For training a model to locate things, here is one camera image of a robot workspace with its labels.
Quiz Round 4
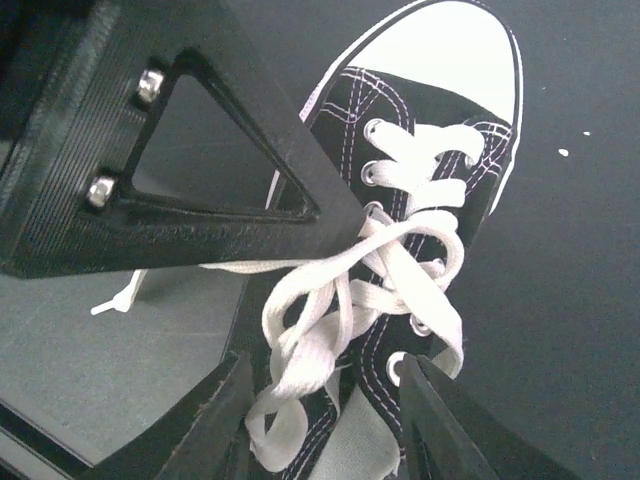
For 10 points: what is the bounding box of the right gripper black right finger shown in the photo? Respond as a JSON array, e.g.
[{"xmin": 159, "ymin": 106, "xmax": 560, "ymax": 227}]
[{"xmin": 399, "ymin": 355, "xmax": 575, "ymax": 480}]

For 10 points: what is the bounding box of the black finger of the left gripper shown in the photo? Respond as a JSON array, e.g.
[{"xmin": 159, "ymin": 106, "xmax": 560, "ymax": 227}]
[{"xmin": 1, "ymin": 1, "xmax": 364, "ymax": 279}]

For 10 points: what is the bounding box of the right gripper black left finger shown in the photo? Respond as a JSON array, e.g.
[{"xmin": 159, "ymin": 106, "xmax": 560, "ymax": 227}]
[{"xmin": 79, "ymin": 354, "xmax": 253, "ymax": 480}]

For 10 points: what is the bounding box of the white shoelace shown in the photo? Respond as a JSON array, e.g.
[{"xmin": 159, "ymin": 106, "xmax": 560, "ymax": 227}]
[{"xmin": 221, "ymin": 119, "xmax": 485, "ymax": 472}]

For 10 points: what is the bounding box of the black white sneaker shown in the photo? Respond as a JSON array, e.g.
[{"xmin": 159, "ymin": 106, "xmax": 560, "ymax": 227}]
[{"xmin": 227, "ymin": 1, "xmax": 523, "ymax": 479}]

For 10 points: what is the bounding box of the black table mat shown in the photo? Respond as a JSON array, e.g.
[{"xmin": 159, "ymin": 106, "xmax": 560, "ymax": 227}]
[{"xmin": 1, "ymin": 1, "xmax": 639, "ymax": 479}]

